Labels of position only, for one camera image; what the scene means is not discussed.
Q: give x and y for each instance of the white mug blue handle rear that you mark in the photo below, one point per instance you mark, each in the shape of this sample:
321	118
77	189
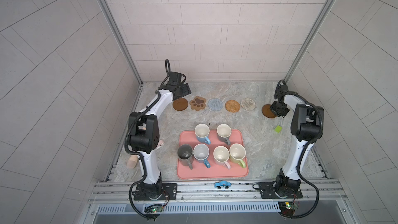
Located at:
202	132

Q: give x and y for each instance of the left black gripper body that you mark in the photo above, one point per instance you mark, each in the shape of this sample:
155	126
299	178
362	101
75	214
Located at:
181	90

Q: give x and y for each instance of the grey mug blue handle front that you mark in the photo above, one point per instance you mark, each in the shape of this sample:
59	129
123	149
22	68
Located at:
201	154

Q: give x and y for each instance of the right circuit board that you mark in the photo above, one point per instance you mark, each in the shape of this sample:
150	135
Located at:
287	208

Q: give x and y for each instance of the green small object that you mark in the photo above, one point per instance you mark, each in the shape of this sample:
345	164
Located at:
278	129

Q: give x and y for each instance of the small blue toy car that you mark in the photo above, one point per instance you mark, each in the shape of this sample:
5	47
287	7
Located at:
222	184

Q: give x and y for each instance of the circuit board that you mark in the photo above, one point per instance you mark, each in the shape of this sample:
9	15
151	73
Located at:
154	209
287	208

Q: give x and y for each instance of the multicolour knitted round coaster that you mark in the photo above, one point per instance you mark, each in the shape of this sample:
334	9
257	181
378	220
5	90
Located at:
248	104

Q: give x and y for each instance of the dark grey mug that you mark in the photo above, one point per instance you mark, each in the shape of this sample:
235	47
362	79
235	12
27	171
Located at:
185	155

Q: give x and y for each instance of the pink rectangular tray mat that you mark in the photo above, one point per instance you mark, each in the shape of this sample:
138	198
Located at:
200	171

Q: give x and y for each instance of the blue knitted round coaster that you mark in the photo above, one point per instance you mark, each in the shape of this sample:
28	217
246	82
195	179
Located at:
215	104

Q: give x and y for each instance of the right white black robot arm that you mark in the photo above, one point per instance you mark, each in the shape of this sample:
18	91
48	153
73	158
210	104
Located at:
306	128

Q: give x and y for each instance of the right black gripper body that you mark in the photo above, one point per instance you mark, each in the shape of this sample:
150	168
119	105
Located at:
279	109

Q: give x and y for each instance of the white mug pink handle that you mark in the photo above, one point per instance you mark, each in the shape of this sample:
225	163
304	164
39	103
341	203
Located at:
221	156

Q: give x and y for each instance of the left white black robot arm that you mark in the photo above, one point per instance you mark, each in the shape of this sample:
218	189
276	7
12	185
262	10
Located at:
143	133

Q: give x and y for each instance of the brown wooden round coaster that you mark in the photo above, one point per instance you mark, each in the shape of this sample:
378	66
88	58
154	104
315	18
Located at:
180	104
267	112

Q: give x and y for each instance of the left circuit board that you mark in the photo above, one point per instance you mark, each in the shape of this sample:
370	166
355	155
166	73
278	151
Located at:
154	209

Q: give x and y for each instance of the pink small object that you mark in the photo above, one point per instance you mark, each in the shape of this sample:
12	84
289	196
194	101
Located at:
160	143

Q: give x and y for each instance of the beige wooden cylinder object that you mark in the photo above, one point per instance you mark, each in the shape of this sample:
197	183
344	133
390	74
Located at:
132	161

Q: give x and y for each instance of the aluminium mounting rail frame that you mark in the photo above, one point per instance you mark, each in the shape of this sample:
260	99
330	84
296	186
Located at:
209	191

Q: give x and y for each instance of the woven rattan round coaster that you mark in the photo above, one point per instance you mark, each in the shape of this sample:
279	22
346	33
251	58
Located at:
232	106

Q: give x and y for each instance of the white mug green handle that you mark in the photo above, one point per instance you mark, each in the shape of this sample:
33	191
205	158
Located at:
238	154

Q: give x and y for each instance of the cork paw print coaster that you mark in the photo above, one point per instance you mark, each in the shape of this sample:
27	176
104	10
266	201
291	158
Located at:
198	103

